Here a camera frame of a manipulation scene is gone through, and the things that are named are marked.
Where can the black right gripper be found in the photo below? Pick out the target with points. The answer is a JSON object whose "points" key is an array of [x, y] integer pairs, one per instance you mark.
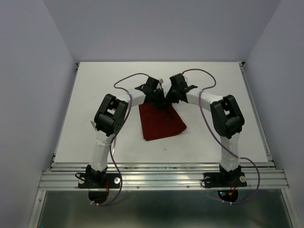
{"points": [[169, 99]]}

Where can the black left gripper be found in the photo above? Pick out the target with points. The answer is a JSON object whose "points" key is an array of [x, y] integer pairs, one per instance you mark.
{"points": [[162, 101]]}

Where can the dark red cloth napkin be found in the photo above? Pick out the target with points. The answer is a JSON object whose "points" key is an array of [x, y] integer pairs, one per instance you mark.
{"points": [[159, 123]]}

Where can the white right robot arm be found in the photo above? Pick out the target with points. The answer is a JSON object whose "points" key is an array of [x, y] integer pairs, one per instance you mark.
{"points": [[227, 117]]}

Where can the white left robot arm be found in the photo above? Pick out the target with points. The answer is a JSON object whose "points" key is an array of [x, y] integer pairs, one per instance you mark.
{"points": [[111, 116]]}

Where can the silver metal spoon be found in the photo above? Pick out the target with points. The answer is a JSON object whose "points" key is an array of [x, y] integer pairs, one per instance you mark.
{"points": [[113, 147]]}

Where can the aluminium right side rail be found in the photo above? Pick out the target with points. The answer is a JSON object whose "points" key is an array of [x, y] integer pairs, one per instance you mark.
{"points": [[257, 117]]}

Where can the aluminium front frame rail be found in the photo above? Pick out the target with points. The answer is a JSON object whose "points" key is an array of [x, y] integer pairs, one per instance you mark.
{"points": [[161, 176]]}

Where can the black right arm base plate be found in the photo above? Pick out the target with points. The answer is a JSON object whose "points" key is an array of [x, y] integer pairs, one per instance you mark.
{"points": [[221, 180]]}

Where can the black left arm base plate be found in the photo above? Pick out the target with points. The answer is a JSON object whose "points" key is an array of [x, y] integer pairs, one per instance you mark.
{"points": [[107, 181]]}

